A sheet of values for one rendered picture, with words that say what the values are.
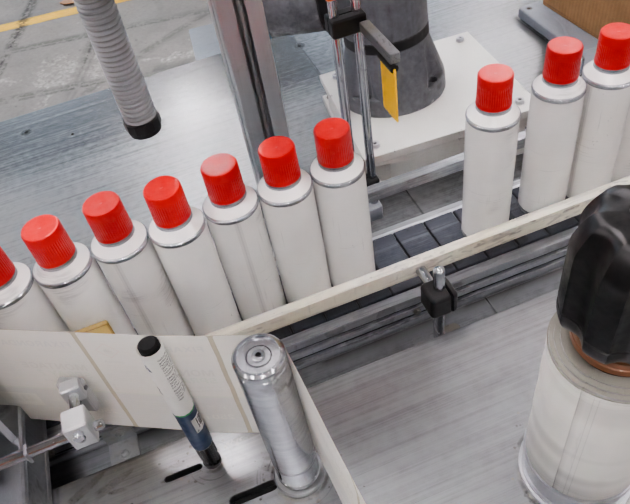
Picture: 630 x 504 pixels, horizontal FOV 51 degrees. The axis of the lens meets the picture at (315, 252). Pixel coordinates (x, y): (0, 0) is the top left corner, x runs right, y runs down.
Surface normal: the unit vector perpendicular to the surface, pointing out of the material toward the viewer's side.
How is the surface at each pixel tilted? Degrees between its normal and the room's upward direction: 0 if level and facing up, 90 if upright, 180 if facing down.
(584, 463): 93
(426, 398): 0
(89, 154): 0
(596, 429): 91
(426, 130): 4
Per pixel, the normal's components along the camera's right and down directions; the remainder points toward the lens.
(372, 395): -0.14, -0.68
